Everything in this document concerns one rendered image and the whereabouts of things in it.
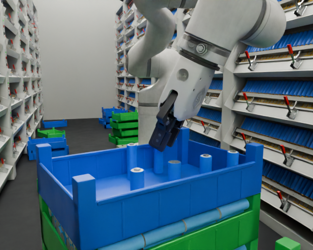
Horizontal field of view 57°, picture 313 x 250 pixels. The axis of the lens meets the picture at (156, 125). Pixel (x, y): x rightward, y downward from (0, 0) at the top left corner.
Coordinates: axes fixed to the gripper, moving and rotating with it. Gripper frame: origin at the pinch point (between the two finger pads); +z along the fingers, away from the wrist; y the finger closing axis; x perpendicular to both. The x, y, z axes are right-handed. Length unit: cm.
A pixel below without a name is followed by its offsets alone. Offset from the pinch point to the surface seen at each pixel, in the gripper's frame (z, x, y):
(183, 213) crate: 2.0, -11.5, -14.8
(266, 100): -4, -8, 91
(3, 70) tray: 47, 137, 74
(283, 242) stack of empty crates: -2.4, -22.8, -14.9
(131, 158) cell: 4.3, 1.8, -6.1
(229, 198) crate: 0.2, -15.4, -7.4
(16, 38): 42, 193, 124
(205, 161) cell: -3.0, -10.0, -7.7
